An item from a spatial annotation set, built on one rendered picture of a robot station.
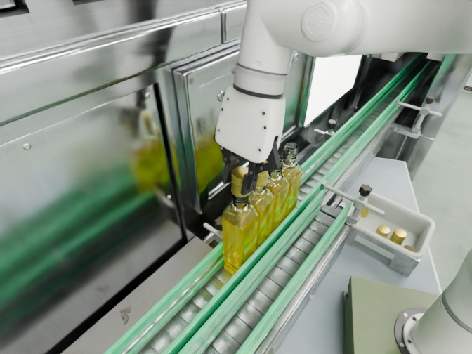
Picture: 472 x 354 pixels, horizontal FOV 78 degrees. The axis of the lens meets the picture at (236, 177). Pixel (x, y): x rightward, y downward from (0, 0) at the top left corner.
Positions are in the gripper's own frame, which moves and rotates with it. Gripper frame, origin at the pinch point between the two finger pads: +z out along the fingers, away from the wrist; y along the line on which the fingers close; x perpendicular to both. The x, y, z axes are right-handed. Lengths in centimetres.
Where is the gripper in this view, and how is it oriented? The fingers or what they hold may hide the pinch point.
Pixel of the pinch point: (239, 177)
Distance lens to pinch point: 50.7
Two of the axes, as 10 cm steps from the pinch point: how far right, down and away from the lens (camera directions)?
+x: 6.3, -2.8, 7.3
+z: -1.7, 8.6, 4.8
